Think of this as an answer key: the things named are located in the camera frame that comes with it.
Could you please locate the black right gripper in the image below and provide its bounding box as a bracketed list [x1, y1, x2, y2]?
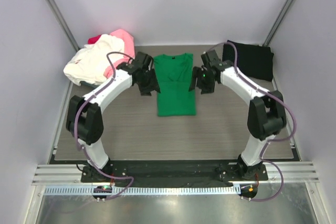
[190, 66, 216, 95]

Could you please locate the green t-shirt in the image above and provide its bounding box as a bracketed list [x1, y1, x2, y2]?
[154, 53, 196, 117]

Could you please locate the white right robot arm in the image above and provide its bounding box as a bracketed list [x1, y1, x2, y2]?
[189, 50, 287, 180]

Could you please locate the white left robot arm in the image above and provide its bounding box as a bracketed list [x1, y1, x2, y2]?
[66, 51, 160, 182]

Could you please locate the pink t-shirt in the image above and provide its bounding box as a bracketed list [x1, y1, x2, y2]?
[99, 29, 135, 79]

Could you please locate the white t-shirt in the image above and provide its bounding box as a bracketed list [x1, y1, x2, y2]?
[64, 40, 122, 86]

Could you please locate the red t-shirt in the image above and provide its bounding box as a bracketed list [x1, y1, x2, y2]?
[87, 35, 101, 45]

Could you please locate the light blue t-shirt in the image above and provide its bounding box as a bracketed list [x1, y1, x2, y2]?
[80, 81, 98, 89]

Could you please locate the folded black t-shirt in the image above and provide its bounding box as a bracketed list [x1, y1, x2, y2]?
[222, 40, 274, 82]

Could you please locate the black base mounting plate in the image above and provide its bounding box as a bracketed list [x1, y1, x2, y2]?
[81, 159, 268, 187]

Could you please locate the aluminium frame post left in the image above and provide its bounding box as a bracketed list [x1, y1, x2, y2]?
[45, 0, 80, 51]

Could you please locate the aluminium frame post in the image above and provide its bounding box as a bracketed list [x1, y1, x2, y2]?
[45, 0, 80, 51]
[263, 0, 296, 47]

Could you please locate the aluminium rail right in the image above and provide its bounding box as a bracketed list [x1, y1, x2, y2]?
[263, 160, 320, 183]

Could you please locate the aluminium frame post right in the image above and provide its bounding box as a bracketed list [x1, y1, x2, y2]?
[263, 0, 296, 47]

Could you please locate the slotted cable duct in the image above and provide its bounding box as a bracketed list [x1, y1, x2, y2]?
[44, 185, 240, 196]

